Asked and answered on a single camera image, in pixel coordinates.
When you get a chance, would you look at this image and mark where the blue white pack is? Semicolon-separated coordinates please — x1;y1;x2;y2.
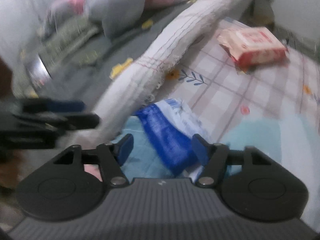
135;99;210;176

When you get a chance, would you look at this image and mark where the cream folded blanket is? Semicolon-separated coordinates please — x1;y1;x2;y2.
68;0;244;148

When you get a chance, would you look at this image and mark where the plaid floral bed sheet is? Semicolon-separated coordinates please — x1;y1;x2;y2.
155;18;319;141

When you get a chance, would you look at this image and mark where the pale green plastic bag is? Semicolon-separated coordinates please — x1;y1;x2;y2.
113;114;320;230

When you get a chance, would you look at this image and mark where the red white tissue pack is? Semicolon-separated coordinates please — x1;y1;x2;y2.
217;27;287;72

